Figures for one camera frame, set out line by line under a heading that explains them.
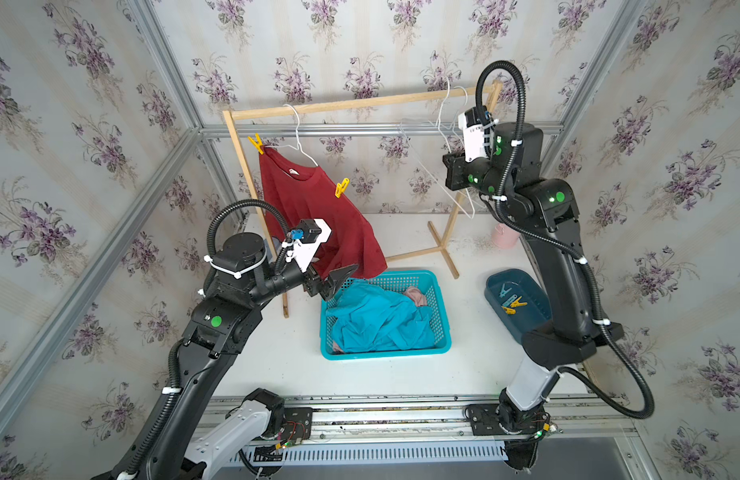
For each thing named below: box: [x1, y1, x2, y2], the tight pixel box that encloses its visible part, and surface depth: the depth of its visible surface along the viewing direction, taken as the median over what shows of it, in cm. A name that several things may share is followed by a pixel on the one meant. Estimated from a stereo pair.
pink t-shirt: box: [404, 286, 428, 307], surface depth 92 cm
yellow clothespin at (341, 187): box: [335, 178, 350, 199], surface depth 66 cm
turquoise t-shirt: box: [326, 279, 435, 353], surface depth 80 cm
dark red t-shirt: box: [259, 147, 388, 279], surface depth 77 cm
